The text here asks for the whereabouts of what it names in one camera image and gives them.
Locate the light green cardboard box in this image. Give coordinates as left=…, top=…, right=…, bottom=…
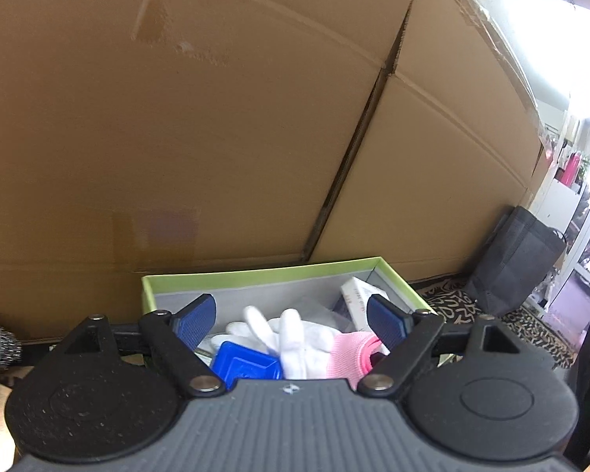
left=141, top=256, right=441, bottom=385

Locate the pale box with red print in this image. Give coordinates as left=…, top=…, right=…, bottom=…
left=340, top=276, right=392, bottom=334

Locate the blue square container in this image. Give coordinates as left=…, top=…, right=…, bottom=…
left=211, top=340, right=283, bottom=390

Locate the large cardboard box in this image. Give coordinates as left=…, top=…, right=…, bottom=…
left=0, top=0, right=554, bottom=344

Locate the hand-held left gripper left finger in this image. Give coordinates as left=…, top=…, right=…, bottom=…
left=49, top=293, right=227, bottom=397

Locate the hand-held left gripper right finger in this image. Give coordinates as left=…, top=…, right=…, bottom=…
left=356, top=294, right=535, bottom=399

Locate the steel wool scourer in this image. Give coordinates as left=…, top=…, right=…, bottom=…
left=0, top=326, right=25, bottom=367

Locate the white glove with pink cuff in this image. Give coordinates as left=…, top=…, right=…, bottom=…
left=210, top=305, right=392, bottom=390

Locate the black fabric bag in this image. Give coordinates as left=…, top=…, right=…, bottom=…
left=464, top=205, right=568, bottom=318

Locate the pink bottle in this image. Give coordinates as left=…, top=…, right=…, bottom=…
left=559, top=151, right=584, bottom=188

